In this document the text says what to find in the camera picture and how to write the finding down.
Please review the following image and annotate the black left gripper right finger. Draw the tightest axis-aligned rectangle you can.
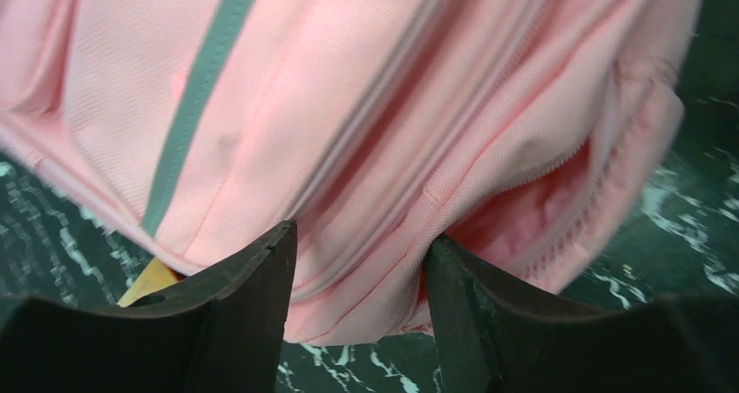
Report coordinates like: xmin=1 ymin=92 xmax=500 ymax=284
xmin=423 ymin=235 xmax=738 ymax=392

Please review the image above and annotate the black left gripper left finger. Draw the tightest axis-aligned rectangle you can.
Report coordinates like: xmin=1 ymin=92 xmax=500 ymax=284
xmin=1 ymin=220 xmax=297 ymax=392

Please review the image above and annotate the orange picture book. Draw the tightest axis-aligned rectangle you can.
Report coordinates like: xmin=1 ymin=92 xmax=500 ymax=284
xmin=117 ymin=259 xmax=181 ymax=307

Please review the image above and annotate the pink student backpack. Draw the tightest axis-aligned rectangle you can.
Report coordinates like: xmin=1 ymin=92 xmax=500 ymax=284
xmin=1 ymin=0 xmax=702 ymax=346

